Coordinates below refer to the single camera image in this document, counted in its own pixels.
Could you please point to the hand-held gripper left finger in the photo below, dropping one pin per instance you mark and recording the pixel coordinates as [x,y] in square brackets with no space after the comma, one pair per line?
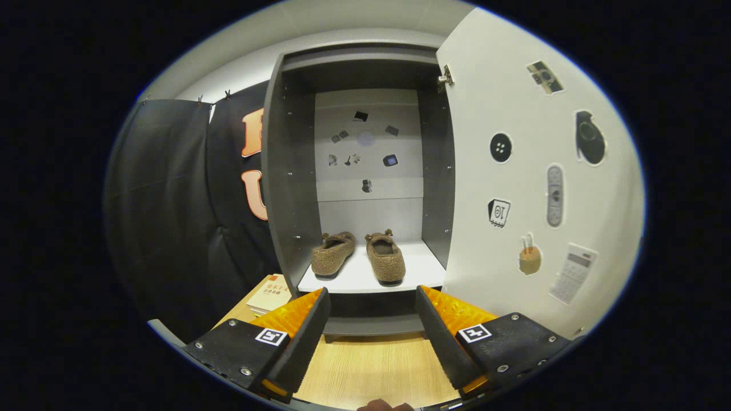
[305,337]

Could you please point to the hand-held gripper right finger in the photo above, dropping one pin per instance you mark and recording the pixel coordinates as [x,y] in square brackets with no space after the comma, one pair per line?
[440,337]

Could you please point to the brown fuzzy shoe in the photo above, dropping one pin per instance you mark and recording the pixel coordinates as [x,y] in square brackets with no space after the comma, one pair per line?
[387,262]
[331,257]

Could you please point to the beige shoe cabinet door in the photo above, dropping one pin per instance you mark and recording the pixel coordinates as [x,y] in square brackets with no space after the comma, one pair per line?
[485,257]

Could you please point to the dark grey shoe cabinet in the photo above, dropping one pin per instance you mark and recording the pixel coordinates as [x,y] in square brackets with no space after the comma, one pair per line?
[291,171]

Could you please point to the metal door hinge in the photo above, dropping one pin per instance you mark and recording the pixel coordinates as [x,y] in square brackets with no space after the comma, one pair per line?
[445,77]

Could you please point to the beige orange cover book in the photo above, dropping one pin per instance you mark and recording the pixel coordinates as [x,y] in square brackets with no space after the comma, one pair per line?
[268,297]

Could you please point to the black backdrop cloth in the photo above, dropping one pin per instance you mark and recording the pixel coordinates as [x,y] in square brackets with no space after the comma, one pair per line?
[160,228]

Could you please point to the row of black cloth clips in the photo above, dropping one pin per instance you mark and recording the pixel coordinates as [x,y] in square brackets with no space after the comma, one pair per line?
[227,94]

